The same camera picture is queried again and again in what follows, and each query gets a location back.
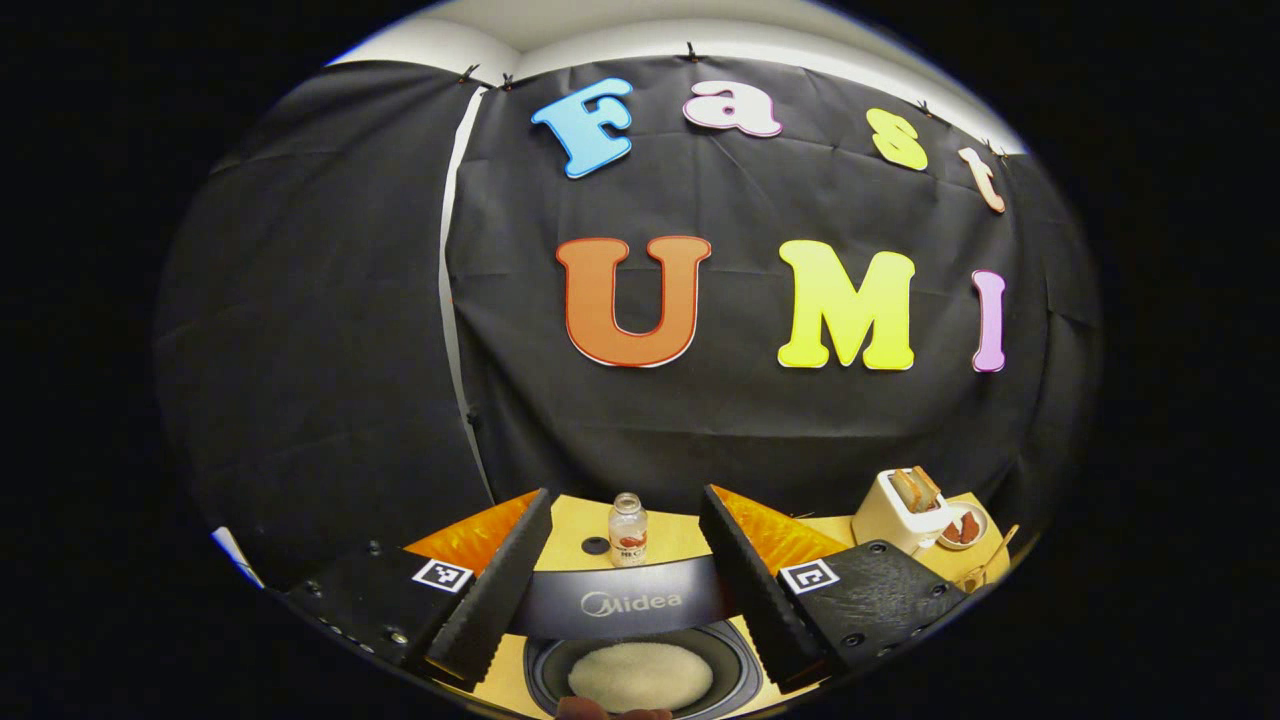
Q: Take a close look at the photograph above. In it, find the dark blue rice cooker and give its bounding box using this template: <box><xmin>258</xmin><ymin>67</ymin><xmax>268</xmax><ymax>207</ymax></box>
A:
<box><xmin>505</xmin><ymin>555</ymin><xmax>766</xmax><ymax>720</ymax></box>

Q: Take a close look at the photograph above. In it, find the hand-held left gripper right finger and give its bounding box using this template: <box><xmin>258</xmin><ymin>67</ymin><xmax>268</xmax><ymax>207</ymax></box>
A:
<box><xmin>697</xmin><ymin>484</ymin><xmax>969</xmax><ymax>696</ymax></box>

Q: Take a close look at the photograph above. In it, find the black backdrop cloth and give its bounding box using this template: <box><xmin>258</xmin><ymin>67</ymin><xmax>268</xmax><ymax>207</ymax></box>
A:
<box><xmin>155</xmin><ymin>55</ymin><xmax>1101</xmax><ymax>591</ymax></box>

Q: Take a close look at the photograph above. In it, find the small plate with red food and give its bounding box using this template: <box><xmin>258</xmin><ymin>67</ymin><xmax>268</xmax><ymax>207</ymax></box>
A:
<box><xmin>938</xmin><ymin>502</ymin><xmax>989</xmax><ymax>551</ymax></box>

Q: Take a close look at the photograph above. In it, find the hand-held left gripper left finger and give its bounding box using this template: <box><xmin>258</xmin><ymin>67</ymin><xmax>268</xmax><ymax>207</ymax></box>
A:
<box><xmin>283</xmin><ymin>487</ymin><xmax>554</xmax><ymax>693</ymax></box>

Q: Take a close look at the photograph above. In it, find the white rice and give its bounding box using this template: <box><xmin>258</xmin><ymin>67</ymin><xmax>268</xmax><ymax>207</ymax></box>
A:
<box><xmin>567</xmin><ymin>641</ymin><xmax>715</xmax><ymax>713</ymax></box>

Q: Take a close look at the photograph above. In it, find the wooden spoon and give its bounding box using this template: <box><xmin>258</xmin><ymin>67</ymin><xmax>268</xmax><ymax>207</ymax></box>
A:
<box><xmin>975</xmin><ymin>523</ymin><xmax>1021</xmax><ymax>581</ymax></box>

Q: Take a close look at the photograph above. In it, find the white toaster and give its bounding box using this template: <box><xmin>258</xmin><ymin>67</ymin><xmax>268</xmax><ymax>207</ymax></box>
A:
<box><xmin>851</xmin><ymin>467</ymin><xmax>951</xmax><ymax>556</ymax></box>

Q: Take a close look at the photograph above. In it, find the clear plastic bottle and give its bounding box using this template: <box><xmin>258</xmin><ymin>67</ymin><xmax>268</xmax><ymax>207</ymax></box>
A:
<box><xmin>608</xmin><ymin>492</ymin><xmax>648</xmax><ymax>568</ymax></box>

